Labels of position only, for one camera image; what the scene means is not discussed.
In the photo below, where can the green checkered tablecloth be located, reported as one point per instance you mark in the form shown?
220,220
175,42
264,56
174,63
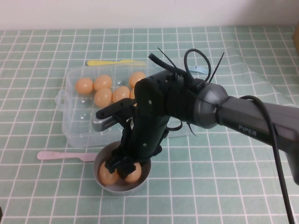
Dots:
210,175

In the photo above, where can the grey-blue round bowl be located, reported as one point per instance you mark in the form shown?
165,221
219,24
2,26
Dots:
102,154

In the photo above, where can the pink plastic knife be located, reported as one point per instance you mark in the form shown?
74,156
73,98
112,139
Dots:
51,155

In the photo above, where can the blue plastic fork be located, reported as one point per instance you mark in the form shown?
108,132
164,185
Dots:
198,69

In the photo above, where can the black zip tie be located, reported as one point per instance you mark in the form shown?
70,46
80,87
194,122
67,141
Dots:
169,61
217,66
189,128

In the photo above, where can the black object at edge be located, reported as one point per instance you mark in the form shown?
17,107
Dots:
1,212

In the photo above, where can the clear plastic egg box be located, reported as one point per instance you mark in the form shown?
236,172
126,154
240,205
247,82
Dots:
77,130

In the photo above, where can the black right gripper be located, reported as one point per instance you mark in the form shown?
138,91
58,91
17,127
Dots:
144,137

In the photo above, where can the brown egg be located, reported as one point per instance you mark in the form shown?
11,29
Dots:
103,97
133,94
121,93
136,173
105,178
102,81
84,86
136,79

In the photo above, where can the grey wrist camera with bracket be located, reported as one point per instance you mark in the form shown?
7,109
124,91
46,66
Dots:
102,123

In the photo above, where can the yellow plastic knife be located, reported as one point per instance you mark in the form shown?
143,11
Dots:
98,63

